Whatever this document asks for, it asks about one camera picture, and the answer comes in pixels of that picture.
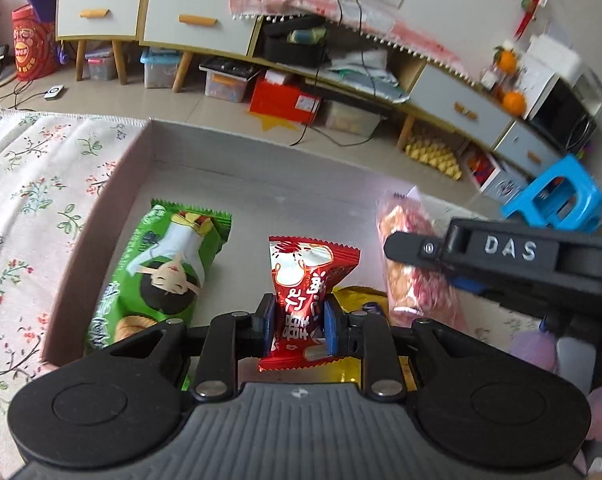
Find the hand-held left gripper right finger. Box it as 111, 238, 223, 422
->
324, 296, 486, 402

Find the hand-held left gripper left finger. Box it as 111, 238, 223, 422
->
108, 294, 278, 402

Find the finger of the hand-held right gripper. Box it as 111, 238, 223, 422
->
451, 275, 546, 317
385, 231, 448, 266

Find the clear long biscuit packet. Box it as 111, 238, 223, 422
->
376, 187, 468, 332

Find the red snack packet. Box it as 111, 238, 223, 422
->
257, 236, 362, 372

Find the pink cardboard box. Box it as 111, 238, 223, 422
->
41, 117, 484, 367

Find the yellow snack packet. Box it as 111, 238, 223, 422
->
326, 285, 418, 392

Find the blue plastic stool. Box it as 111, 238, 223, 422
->
501, 154, 602, 234

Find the pile of yellow packets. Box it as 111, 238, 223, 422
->
405, 132, 463, 181

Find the white printed carton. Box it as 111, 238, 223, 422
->
463, 147, 530, 202

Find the green snack packet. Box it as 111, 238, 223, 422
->
84, 199, 233, 392

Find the long low tv cabinet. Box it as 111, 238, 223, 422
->
248, 10, 568, 181

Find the black microwave oven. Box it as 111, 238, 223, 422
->
527, 72, 600, 155

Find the stack of folded papers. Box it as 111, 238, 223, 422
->
326, 50, 413, 104

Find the red cardboard box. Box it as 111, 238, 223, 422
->
249, 71, 323, 126

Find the white foam box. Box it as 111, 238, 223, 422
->
523, 34, 588, 87

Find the black storage case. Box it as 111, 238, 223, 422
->
260, 15, 330, 69

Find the green pouch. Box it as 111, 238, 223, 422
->
287, 27, 328, 47

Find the black keyboard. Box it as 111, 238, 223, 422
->
199, 56, 262, 82

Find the red hanging decoration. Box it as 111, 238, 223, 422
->
513, 0, 566, 41

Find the blue lid storage bin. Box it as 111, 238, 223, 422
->
140, 47, 185, 90

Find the small clear storage bin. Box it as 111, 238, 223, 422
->
85, 49, 118, 82

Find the wide white drawer cabinet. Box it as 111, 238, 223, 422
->
140, 0, 263, 92

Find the narrow white drawer cabinet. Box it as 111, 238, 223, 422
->
55, 0, 148, 86

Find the red gift bag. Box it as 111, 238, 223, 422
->
11, 4, 60, 82

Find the black power cable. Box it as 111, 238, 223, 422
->
291, 0, 379, 147

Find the black floor cable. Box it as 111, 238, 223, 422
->
0, 77, 57, 113

